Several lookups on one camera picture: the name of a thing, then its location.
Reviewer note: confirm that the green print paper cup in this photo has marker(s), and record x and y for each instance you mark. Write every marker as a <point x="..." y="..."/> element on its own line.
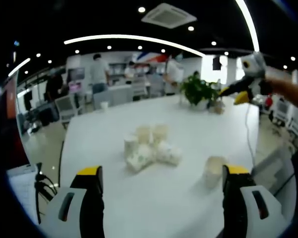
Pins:
<point x="213" y="173"/>

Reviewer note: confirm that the potted green plant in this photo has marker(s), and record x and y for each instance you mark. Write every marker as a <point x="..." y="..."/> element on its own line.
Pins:
<point x="197" y="91"/>

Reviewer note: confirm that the white table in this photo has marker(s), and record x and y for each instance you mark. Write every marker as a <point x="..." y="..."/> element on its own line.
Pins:
<point x="109" y="129"/>

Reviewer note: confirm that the small plain paper cup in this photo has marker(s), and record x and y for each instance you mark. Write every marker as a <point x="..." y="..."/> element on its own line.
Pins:
<point x="104" y="106"/>

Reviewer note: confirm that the dark cluttered desk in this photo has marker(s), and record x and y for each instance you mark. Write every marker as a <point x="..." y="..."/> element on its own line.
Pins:
<point x="43" y="115"/>

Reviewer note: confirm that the grey upholstered chair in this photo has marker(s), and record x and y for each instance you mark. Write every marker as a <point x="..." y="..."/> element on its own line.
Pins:
<point x="114" y="96"/>

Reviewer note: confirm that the black tripod stand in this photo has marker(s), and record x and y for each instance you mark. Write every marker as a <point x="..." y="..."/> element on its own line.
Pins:
<point x="38" y="178"/>

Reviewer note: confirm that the wall screen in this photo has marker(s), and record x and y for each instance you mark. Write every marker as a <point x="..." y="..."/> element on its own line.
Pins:
<point x="76" y="74"/>

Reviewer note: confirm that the straight ceiling light strip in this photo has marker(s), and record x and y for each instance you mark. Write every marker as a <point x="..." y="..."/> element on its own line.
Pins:
<point x="19" y="67"/>

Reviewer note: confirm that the pink lit monitor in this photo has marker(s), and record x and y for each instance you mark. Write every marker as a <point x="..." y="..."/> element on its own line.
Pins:
<point x="75" y="88"/>

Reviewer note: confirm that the pile of paper cups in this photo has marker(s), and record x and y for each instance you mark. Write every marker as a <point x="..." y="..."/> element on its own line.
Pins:
<point x="141" y="156"/>

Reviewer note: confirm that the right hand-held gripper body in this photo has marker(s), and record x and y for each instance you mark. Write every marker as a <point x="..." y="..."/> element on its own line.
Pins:
<point x="255" y="65"/>

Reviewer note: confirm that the black hanging screen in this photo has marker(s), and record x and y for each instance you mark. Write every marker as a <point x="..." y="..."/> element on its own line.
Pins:
<point x="216" y="63"/>

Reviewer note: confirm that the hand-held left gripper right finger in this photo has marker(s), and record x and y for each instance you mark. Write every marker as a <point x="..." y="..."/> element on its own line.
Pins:
<point x="234" y="210"/>

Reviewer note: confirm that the white storage shelves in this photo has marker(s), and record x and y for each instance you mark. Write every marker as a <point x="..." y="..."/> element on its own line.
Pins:
<point x="144" y="74"/>

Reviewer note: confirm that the curved ceiling light strip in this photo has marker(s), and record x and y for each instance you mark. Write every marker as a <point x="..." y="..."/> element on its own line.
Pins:
<point x="114" y="37"/>
<point x="252" y="29"/>

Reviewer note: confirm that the ceiling air vent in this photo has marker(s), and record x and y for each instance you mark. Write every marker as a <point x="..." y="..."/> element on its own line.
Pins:
<point x="169" y="16"/>

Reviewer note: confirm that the white chairs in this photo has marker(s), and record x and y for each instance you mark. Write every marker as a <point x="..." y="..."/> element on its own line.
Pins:
<point x="295" y="124"/>

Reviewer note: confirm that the red banner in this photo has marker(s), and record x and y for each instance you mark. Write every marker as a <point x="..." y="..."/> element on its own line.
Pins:
<point x="11" y="99"/>

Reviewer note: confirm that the small beige ornament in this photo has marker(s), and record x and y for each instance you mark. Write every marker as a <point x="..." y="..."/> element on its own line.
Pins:
<point x="217" y="108"/>

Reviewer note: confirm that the group of ceiling spotlights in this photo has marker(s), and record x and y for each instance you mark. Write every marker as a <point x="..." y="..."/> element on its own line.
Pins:
<point x="141" y="9"/>

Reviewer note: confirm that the side desk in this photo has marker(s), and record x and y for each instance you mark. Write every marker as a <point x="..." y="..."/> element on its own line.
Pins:
<point x="20" y="188"/>

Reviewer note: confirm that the grey office chair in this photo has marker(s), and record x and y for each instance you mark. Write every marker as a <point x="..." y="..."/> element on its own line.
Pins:
<point x="270" y="168"/>

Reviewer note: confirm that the striped wall graphic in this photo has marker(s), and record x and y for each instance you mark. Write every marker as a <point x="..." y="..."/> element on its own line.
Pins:
<point x="154" y="57"/>

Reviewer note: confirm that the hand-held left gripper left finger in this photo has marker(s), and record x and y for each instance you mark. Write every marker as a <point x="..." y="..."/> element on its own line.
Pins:
<point x="75" y="228"/>

